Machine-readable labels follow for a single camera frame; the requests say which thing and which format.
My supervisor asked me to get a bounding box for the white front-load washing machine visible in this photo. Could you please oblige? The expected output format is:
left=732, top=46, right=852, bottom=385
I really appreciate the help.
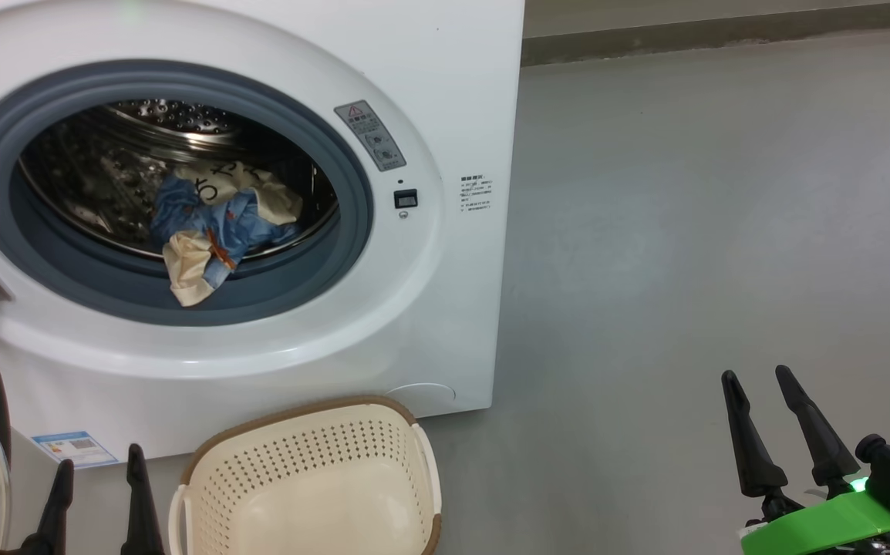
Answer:
left=0, top=0, right=525, bottom=465

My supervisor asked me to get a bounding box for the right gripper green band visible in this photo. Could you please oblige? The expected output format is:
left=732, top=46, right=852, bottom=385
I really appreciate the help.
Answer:
left=721, top=365, right=890, bottom=555

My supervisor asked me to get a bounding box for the steel washer drum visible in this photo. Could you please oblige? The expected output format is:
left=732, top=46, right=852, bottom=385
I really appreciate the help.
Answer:
left=19, top=98, right=339, bottom=260

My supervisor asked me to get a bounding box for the blue patterned garment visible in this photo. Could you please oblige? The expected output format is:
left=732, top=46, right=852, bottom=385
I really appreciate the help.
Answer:
left=150, top=176, right=301, bottom=288

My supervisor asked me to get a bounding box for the cream garment with black print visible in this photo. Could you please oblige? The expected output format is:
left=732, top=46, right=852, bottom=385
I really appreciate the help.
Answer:
left=163, top=158, right=305, bottom=308

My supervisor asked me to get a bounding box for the printed text notice label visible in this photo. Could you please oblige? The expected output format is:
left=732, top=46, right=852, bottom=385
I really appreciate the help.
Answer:
left=459, top=174, right=494, bottom=214

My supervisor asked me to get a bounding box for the cream perforated laundry basket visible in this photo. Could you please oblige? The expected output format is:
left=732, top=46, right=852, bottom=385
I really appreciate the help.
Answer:
left=168, top=395, right=443, bottom=555

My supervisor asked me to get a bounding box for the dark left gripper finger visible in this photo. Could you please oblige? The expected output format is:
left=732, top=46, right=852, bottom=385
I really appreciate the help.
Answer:
left=25, top=459, right=76, bottom=555
left=121, top=443, right=167, bottom=555

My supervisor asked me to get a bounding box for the round white filter cover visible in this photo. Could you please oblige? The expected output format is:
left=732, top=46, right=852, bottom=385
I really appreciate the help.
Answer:
left=383, top=382, right=458, bottom=418

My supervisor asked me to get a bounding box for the grey rubber door seal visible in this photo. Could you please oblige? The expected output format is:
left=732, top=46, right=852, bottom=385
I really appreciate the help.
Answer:
left=0, top=60, right=376, bottom=327

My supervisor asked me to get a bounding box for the blue white energy label sticker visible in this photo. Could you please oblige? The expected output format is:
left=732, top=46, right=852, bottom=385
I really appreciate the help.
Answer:
left=31, top=430, right=120, bottom=470

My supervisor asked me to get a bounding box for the grey warning sticker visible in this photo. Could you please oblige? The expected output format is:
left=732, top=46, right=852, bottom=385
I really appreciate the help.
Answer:
left=335, top=100, right=407, bottom=173

